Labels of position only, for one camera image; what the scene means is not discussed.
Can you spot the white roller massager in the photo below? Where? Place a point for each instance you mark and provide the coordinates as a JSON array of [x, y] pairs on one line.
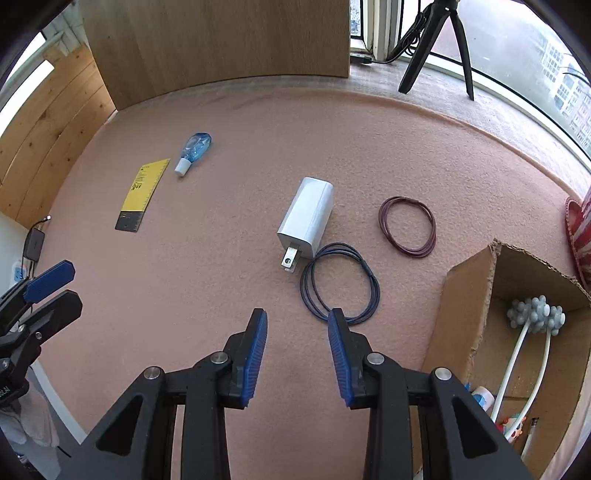
[[535, 314]]

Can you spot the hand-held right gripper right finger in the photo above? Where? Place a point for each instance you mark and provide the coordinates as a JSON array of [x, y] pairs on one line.
[[341, 364]]

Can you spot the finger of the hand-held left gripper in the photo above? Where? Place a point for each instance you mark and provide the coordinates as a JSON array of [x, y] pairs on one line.
[[55, 311], [48, 280]]

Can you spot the pine plank panel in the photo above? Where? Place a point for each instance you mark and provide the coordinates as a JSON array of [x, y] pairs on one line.
[[46, 138]]

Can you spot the white wall charger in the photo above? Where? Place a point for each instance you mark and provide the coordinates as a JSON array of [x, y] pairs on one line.
[[307, 212]]

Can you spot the white window frame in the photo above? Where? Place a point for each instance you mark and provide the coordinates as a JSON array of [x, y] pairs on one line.
[[383, 27]]

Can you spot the pink table cloth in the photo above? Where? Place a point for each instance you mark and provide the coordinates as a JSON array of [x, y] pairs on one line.
[[231, 277]]

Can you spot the light oak board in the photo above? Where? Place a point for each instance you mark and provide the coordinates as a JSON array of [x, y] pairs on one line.
[[207, 46]]

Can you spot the white power strip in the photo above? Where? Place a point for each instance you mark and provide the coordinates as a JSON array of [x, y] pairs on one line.
[[19, 273]]

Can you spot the patterned tissue pack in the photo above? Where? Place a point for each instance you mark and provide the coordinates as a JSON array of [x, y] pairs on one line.
[[482, 396]]

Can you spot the yellow and black ruler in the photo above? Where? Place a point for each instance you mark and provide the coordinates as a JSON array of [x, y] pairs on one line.
[[143, 189]]

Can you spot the black tripod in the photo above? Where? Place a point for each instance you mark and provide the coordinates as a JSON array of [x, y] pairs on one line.
[[415, 60]]

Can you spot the cardboard box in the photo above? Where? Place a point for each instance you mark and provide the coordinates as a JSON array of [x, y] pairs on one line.
[[461, 314]]

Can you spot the person's grey clothing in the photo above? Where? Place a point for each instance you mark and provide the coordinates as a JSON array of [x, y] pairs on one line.
[[27, 429]]

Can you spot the black power adapter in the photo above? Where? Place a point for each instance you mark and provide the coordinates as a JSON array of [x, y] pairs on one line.
[[34, 243]]

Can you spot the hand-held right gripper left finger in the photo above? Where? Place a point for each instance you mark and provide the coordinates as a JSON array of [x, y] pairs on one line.
[[251, 364]]

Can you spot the orange crab badge reel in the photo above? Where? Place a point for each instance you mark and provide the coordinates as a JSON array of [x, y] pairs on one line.
[[512, 427]]

